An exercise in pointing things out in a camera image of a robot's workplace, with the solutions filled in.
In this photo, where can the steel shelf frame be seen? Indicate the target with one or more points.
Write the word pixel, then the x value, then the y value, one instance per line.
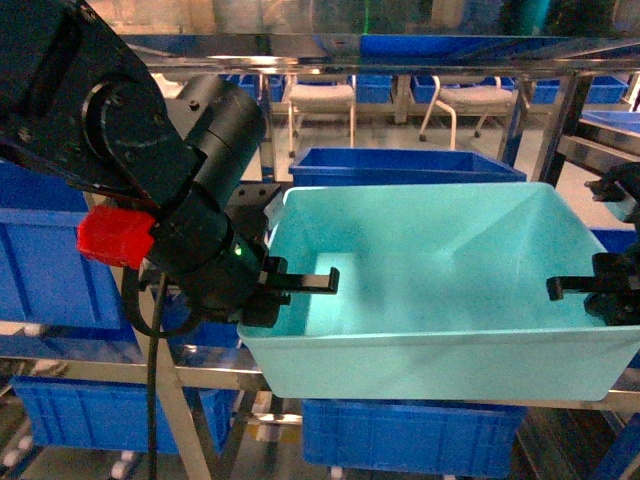
pixel 337 54

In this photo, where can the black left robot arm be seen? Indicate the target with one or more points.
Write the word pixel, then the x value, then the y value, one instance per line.
pixel 78 104

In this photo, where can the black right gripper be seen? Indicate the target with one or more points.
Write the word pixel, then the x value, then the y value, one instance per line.
pixel 618 303

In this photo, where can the white chair centre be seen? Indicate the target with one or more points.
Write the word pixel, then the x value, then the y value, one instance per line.
pixel 320 94

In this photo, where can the blue bin lower centre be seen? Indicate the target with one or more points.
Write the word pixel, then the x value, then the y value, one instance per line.
pixel 426 437

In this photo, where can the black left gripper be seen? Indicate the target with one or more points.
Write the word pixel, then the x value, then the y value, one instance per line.
pixel 263 306

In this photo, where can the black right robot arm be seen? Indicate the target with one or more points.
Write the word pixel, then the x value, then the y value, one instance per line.
pixel 619 190

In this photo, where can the blue bin behind teal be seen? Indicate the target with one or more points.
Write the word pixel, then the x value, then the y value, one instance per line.
pixel 333 166

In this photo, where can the blue bin lower left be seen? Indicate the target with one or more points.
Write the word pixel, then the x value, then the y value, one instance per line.
pixel 110 416

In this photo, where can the white chair right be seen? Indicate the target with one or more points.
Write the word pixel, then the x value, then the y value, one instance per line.
pixel 455 93

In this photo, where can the teal plastic bin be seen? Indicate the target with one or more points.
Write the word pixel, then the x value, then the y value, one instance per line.
pixel 442 295

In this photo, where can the red block on arm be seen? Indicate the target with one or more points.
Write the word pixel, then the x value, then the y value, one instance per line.
pixel 115 236

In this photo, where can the blue bin left shelf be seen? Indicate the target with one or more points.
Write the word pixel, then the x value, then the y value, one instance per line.
pixel 44 278

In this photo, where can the white chair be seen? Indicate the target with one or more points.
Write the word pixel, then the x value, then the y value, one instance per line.
pixel 320 94
pixel 455 93

